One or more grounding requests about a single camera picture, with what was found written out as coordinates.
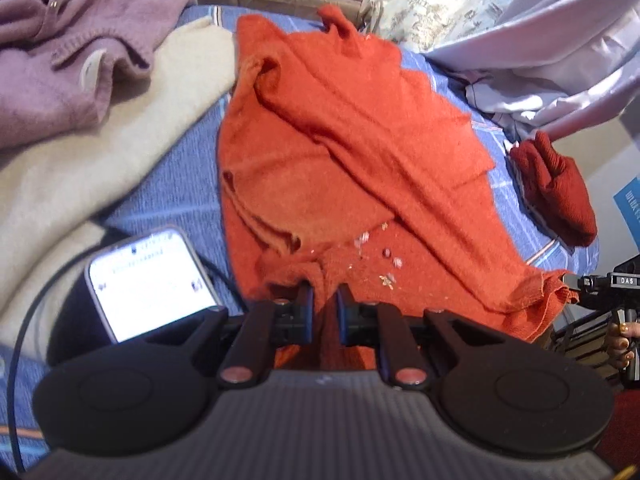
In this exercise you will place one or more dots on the cream knit sweater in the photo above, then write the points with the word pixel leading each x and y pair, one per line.
pixel 125 160

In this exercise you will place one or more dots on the floral patterned pillow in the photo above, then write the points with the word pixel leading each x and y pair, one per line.
pixel 450 0

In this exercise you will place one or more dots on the orange knit sweater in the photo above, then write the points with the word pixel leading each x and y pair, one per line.
pixel 350 160

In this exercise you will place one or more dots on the blue sign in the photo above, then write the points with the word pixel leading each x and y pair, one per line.
pixel 630 210

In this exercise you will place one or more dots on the lilac bed sheet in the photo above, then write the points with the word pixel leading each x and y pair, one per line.
pixel 550 60

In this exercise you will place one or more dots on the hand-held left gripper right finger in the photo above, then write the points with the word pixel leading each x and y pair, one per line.
pixel 342 312

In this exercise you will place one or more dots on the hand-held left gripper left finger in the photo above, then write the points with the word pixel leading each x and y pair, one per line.
pixel 309 312

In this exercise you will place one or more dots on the smartphone with lit screen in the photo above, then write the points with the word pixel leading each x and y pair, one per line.
pixel 150 285

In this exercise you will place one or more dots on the mauve knit sweater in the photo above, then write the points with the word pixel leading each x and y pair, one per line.
pixel 75 60

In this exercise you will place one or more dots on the person's right hand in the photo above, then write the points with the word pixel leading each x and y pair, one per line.
pixel 622 347

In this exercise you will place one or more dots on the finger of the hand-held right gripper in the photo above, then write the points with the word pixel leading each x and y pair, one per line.
pixel 592 282

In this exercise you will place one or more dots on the dark red knit garment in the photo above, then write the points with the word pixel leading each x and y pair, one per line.
pixel 555 190

